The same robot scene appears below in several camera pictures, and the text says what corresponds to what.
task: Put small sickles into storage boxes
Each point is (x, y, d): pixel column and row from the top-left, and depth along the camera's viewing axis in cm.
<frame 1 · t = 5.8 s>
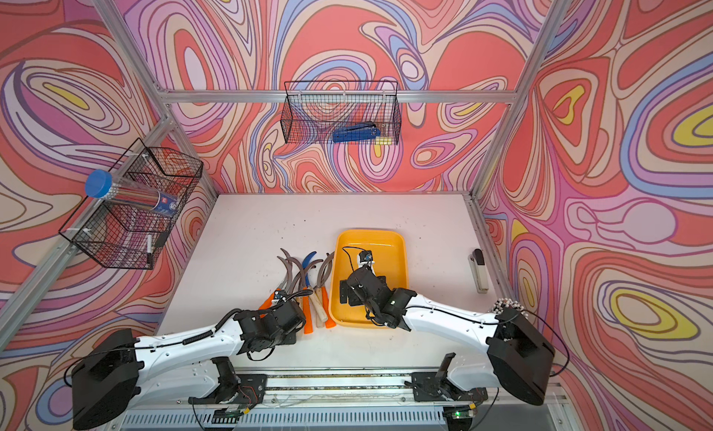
left hand: (295, 333, 83), fingers closed
right hand: (355, 290, 83), fingers open
yellow plastic tray: (389, 248, 104), on the table
blue blade wooden sickle: (305, 264, 97), point 3 cm above the table
wooden handle sickle right: (322, 278, 97), on the table

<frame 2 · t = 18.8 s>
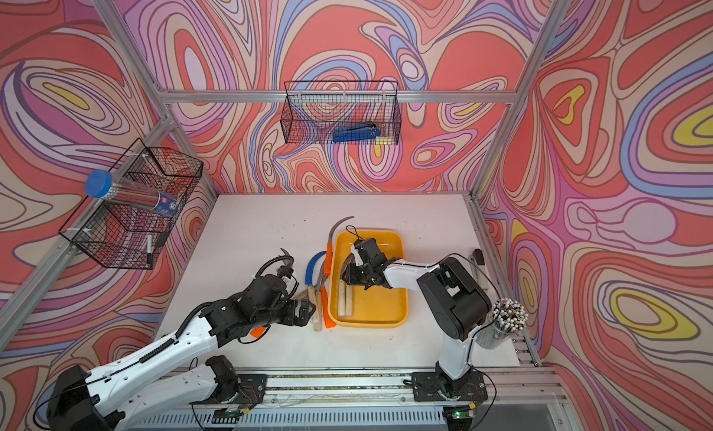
left hand: (306, 308, 78), fingers open
right hand: (347, 283, 93), fingers open
wooden handle sickle right: (344, 299, 90), point 2 cm above the table
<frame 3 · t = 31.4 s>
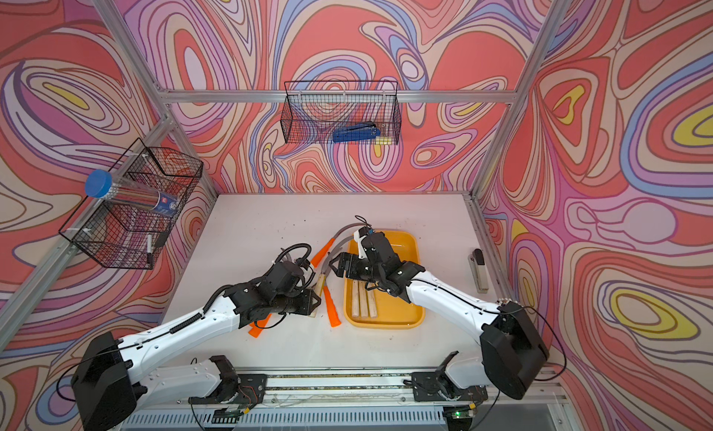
left hand: (322, 303, 78), fingers closed
right hand: (340, 273, 80), fingers open
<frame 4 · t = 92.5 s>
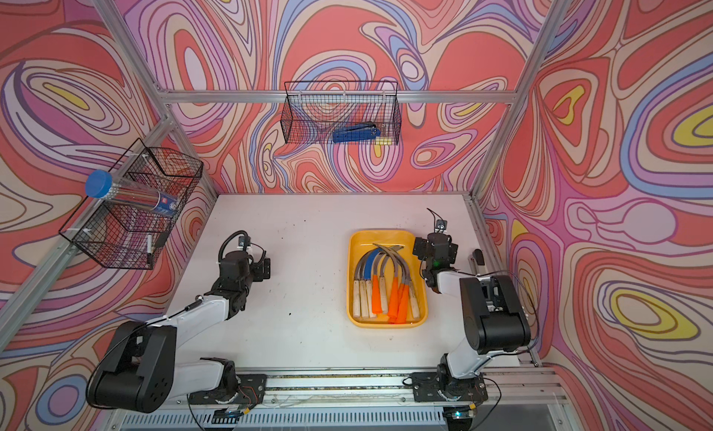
left hand: (253, 258, 91), fingers open
right hand: (434, 246, 96), fingers open
orange handle sickle middle: (400, 286, 93), point 2 cm above the table
